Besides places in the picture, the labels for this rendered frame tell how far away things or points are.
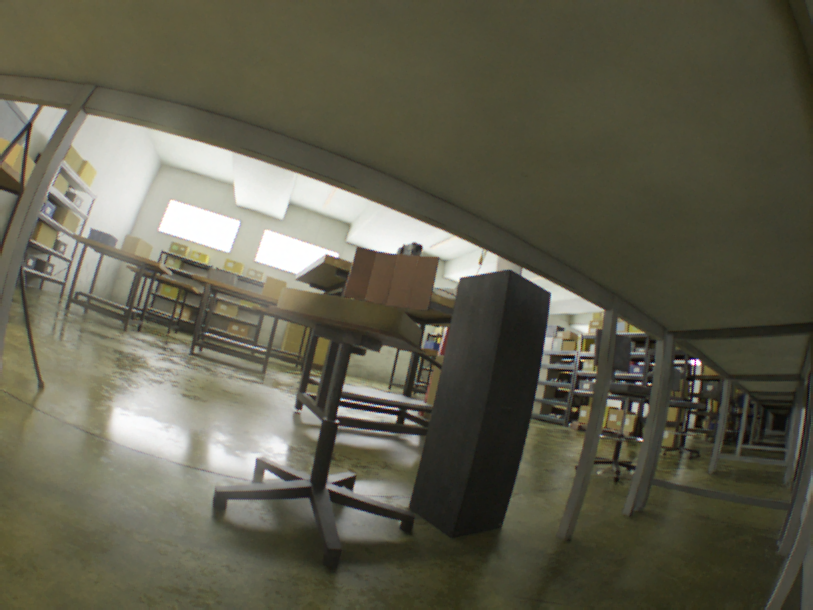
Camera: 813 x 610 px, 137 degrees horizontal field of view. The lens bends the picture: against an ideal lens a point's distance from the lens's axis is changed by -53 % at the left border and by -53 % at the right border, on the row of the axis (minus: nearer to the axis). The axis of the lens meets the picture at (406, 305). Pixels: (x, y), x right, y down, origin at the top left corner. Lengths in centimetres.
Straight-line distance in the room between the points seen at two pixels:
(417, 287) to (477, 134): 74
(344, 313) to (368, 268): 50
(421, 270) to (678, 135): 95
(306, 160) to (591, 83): 53
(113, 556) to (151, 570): 8
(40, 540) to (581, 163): 117
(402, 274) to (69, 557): 126
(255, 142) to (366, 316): 45
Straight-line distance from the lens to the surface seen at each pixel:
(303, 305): 86
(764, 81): 55
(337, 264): 180
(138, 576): 72
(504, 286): 105
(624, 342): 302
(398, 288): 123
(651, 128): 57
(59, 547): 77
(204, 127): 75
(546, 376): 728
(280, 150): 72
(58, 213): 665
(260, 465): 124
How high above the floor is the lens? 48
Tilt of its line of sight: 11 degrees up
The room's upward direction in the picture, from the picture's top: 13 degrees clockwise
